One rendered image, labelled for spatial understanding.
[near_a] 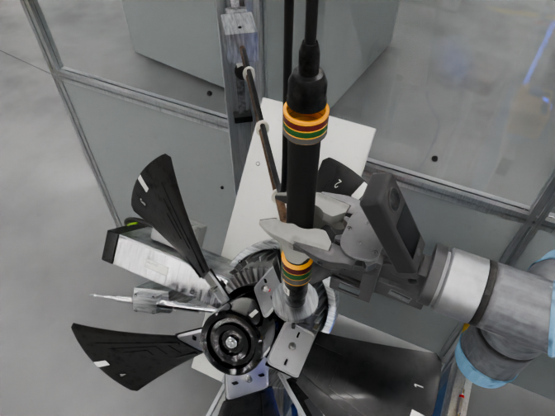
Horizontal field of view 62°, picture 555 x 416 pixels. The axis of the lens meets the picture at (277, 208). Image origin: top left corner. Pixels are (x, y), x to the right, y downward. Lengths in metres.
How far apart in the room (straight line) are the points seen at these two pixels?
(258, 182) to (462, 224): 0.72
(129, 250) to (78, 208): 1.74
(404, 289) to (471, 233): 0.99
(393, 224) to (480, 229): 1.06
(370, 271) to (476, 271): 0.11
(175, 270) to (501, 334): 0.70
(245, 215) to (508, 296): 0.68
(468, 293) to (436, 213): 1.00
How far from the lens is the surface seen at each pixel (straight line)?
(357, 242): 0.53
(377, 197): 0.46
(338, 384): 0.86
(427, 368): 0.90
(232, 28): 1.07
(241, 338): 0.83
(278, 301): 0.71
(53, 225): 2.81
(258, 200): 1.07
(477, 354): 0.63
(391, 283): 0.57
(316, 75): 0.42
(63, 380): 2.31
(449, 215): 1.51
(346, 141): 1.01
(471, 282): 0.53
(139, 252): 1.09
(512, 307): 0.54
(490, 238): 1.55
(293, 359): 0.87
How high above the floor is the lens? 1.99
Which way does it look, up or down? 50 degrees down
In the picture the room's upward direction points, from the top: straight up
